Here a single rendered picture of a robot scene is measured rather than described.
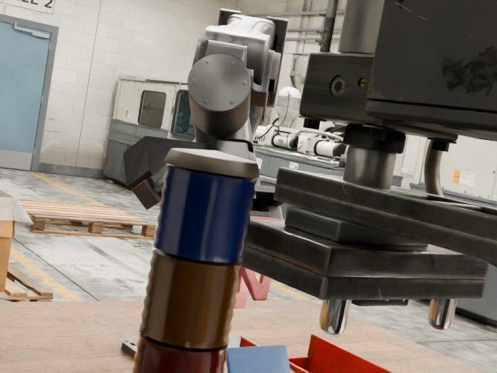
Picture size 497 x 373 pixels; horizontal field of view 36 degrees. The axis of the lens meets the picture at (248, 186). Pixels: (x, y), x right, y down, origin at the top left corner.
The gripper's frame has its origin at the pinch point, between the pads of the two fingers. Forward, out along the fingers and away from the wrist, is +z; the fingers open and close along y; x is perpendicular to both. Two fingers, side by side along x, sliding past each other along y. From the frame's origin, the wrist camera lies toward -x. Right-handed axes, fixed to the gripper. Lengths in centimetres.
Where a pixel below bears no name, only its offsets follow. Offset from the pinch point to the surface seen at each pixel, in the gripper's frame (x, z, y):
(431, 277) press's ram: 2.0, 3.3, 19.8
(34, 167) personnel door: 392, -419, -962
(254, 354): -0.7, 5.5, 0.6
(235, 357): -2.9, 5.6, 0.6
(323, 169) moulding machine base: 472, -227, -446
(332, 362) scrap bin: 23.6, 5.2, -15.1
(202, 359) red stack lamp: -26.6, 9.3, 30.1
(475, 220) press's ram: -5.3, 2.3, 29.6
